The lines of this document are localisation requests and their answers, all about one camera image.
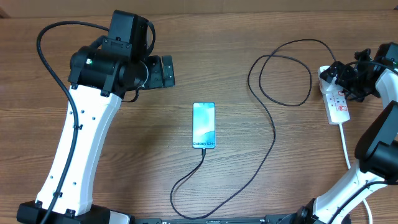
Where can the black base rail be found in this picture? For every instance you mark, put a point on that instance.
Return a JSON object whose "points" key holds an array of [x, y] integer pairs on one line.
{"points": [[268, 219]]}

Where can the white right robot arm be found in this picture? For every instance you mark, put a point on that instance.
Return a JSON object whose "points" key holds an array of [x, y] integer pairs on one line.
{"points": [[376, 150]]}

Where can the white power strip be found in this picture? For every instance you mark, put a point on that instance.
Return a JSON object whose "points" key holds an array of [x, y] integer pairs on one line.
{"points": [[335, 104]]}

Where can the blue Galaxy smartphone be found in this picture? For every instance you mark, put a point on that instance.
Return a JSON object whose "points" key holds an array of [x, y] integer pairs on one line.
{"points": [[203, 125]]}

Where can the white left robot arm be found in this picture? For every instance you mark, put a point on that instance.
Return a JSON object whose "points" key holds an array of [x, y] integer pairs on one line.
{"points": [[100, 75]]}

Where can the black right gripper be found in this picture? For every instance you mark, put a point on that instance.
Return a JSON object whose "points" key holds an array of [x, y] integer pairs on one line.
{"points": [[342, 78]]}

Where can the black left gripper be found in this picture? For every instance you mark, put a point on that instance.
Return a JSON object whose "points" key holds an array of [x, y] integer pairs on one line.
{"points": [[158, 80]]}

